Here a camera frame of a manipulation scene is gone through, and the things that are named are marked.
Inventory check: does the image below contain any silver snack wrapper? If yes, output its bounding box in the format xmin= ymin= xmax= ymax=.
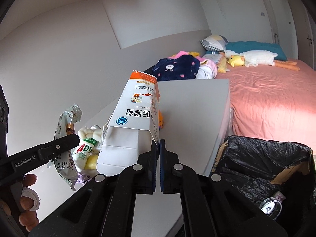
xmin=53 ymin=104 xmax=82 ymax=191

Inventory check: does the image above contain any white orange milk carton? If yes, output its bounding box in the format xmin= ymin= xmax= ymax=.
xmin=96 ymin=71 xmax=160 ymax=176

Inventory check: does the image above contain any purple knotted plastic bag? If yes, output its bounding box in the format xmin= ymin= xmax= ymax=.
xmin=77 ymin=172 xmax=91 ymax=185

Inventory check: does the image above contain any purple foam puzzle cube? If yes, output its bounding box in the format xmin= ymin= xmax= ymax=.
xmin=159 ymin=110 xmax=164 ymax=130

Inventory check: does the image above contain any yellow plastic bag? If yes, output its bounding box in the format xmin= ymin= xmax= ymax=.
xmin=84 ymin=155 xmax=98 ymax=170

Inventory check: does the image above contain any black trash bag bin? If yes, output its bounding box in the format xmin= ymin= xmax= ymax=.
xmin=212 ymin=135 xmax=315 ymax=236

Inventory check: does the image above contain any person's left hand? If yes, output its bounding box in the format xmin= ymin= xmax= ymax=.
xmin=19 ymin=174 xmax=39 ymax=232

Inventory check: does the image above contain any white plush toy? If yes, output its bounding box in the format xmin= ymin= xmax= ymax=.
xmin=78 ymin=125 xmax=102 ymax=142

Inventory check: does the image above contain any clear plastic cup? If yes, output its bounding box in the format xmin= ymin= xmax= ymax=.
xmin=259 ymin=191 xmax=286 ymax=220

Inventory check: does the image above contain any navy blue fleece clothing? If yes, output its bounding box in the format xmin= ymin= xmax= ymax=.
xmin=152 ymin=55 xmax=200 ymax=81

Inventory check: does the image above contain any pink white clothing pile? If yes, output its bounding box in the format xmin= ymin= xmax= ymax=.
xmin=169 ymin=51 xmax=217 ymax=79

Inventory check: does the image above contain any yellow striped plush toy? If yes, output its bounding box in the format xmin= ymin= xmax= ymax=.
xmin=217 ymin=57 xmax=227 ymax=73

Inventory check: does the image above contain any pink bed sheet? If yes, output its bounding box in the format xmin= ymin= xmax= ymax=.
xmin=216 ymin=60 xmax=315 ymax=149

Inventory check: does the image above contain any yellow duck plush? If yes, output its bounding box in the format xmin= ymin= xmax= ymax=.
xmin=228 ymin=55 xmax=245 ymax=67

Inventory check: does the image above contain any patterned grey pillow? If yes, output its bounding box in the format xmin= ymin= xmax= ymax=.
xmin=200 ymin=35 xmax=229 ymax=52

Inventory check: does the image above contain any white goose plush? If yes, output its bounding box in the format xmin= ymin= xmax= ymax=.
xmin=224 ymin=50 xmax=277 ymax=67

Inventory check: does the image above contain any white door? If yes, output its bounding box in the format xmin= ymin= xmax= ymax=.
xmin=263 ymin=0 xmax=298 ymax=59

